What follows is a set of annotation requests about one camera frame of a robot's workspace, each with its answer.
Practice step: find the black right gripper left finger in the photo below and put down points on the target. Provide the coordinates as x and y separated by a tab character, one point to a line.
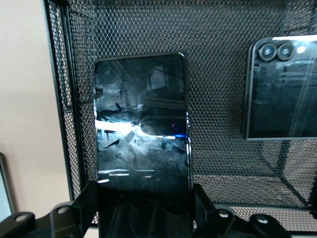
74	223

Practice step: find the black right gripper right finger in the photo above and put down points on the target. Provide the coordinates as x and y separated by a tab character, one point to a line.
218	225

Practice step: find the small black flip phone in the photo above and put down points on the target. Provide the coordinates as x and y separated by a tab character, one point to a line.
280	99

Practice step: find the black slab smartphone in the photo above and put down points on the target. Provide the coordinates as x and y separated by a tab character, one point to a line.
141	99

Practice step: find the silver laptop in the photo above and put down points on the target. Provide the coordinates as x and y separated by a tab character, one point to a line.
4	188

